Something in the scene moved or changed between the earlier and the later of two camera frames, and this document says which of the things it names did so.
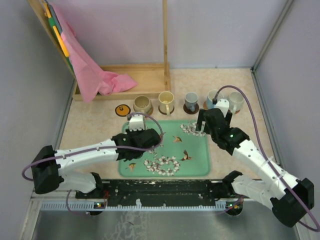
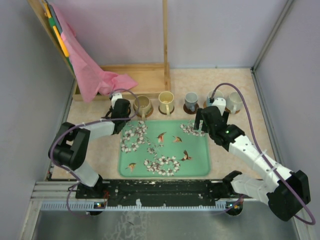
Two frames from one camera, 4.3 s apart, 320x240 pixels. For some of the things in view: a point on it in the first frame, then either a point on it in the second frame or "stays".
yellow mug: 166,100 stays
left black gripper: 130,133 to 111,109
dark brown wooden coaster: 188,111 stays
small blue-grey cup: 191,99 stays
